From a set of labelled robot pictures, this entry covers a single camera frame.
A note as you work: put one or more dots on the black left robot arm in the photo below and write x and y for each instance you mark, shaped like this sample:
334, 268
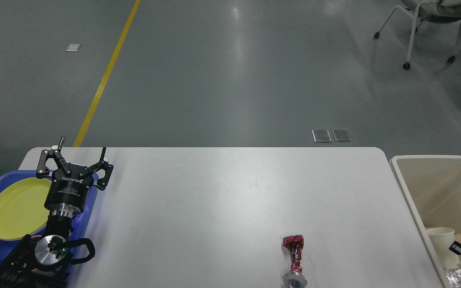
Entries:
43, 261

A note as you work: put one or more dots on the crushed white paper cup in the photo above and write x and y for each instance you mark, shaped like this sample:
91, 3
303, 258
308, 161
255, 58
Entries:
442, 238

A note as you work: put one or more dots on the floor socket plate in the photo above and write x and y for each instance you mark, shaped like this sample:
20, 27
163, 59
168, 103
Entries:
342, 135
321, 136

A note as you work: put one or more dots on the beige plastic bin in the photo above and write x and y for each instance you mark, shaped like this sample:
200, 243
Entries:
431, 185

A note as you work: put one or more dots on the yellow plastic plate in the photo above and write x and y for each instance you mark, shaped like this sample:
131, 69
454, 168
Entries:
22, 208

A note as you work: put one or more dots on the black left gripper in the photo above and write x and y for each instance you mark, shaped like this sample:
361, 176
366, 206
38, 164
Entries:
70, 192

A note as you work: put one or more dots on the white office chair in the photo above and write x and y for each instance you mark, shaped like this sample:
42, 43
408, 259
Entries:
433, 11

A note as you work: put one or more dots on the crushed red can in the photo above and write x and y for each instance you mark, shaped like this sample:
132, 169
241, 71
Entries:
294, 277

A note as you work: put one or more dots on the left floor socket plate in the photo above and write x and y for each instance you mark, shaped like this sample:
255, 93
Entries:
321, 136

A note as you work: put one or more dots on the large foil tray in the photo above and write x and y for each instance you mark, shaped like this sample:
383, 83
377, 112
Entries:
454, 277

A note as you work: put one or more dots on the right floor socket plate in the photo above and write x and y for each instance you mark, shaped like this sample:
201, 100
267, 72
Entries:
342, 135

